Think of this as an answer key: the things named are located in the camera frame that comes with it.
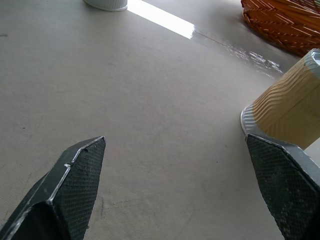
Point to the white ribbed container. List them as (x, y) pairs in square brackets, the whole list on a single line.
[(106, 3)]

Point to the orange woven wicker basket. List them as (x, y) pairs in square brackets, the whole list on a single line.
[(282, 22)]

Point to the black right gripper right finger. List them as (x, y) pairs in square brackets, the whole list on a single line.
[(287, 185)]

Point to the ribbed tan paper cup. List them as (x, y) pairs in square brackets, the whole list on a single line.
[(287, 110)]

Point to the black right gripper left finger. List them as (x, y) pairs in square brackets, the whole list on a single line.
[(62, 190)]

